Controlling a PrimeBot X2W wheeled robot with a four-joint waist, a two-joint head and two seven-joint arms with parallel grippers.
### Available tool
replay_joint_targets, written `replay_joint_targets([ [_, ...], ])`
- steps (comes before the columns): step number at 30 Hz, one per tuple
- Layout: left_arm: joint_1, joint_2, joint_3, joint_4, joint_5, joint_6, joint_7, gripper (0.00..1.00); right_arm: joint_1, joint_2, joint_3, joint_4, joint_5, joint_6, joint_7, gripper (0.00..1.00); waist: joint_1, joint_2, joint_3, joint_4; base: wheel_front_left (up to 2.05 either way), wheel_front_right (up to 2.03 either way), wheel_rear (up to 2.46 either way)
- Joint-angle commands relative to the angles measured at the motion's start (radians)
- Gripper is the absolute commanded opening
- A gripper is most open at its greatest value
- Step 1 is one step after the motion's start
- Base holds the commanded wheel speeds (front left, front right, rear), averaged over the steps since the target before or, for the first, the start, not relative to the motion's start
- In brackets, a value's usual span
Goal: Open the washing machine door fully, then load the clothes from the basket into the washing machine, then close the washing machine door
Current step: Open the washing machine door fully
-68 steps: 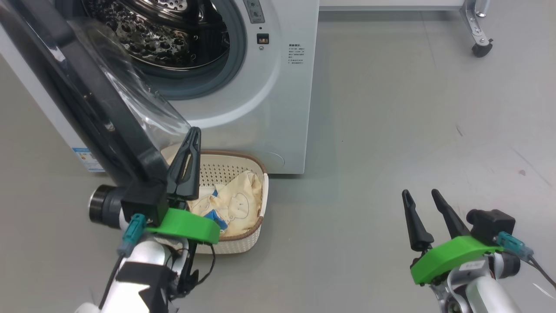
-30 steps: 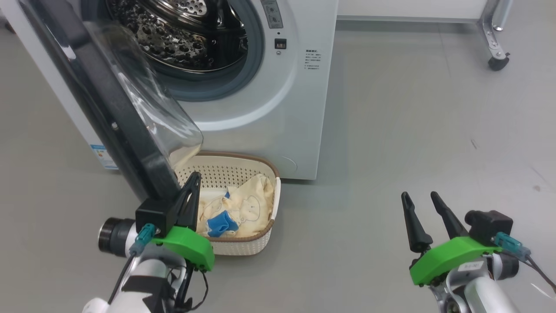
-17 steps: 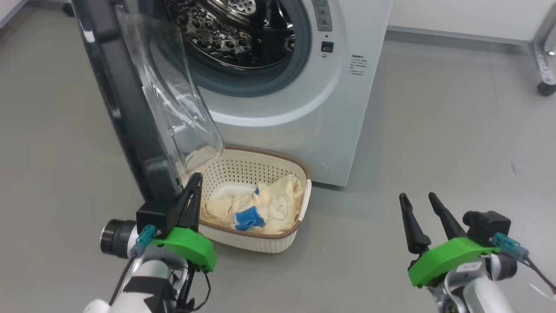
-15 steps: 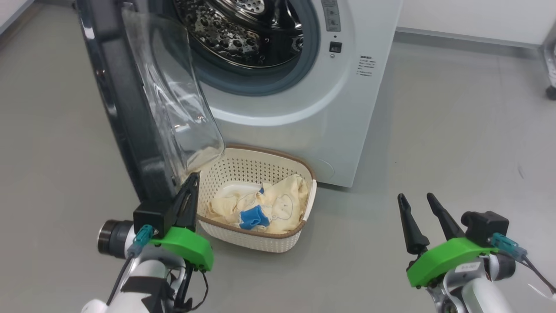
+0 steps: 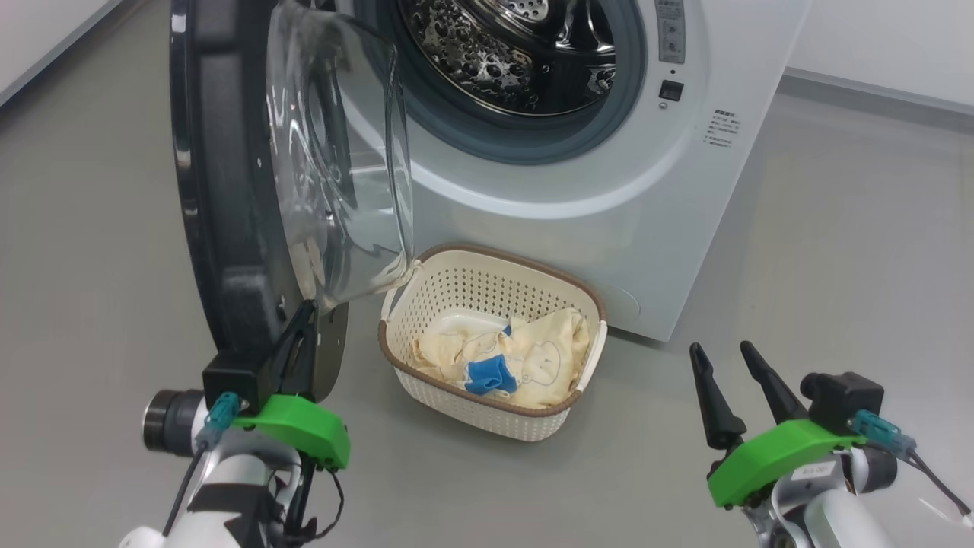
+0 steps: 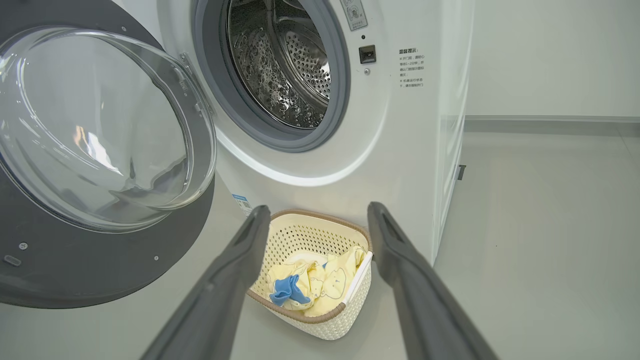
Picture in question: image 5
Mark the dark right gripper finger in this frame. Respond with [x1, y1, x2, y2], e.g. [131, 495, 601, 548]
[740, 340, 809, 425]
[689, 342, 748, 451]

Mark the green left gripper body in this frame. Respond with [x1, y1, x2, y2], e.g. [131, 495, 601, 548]
[232, 393, 352, 470]

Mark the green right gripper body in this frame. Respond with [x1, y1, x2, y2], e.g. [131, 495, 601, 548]
[706, 419, 868, 509]

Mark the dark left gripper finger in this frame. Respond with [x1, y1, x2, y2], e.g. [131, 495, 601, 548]
[297, 307, 320, 401]
[270, 299, 316, 398]

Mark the cream garment with blue trim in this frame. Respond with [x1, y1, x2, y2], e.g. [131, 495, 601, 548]
[498, 308, 593, 410]
[411, 314, 526, 398]

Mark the dark round washer door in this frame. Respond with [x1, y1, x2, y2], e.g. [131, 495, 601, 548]
[169, 0, 418, 404]

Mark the white washing machine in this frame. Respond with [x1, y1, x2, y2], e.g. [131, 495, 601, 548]
[327, 0, 811, 343]

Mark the stainless steel washing machine drum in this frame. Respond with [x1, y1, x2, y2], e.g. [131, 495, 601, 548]
[396, 0, 619, 116]

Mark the cream perforated laundry basket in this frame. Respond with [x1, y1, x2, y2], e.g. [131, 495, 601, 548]
[378, 244, 608, 443]

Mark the grey warning sticker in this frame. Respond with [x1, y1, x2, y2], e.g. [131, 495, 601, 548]
[654, 0, 686, 65]

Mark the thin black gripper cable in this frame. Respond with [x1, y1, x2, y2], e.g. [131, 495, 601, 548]
[285, 457, 345, 545]

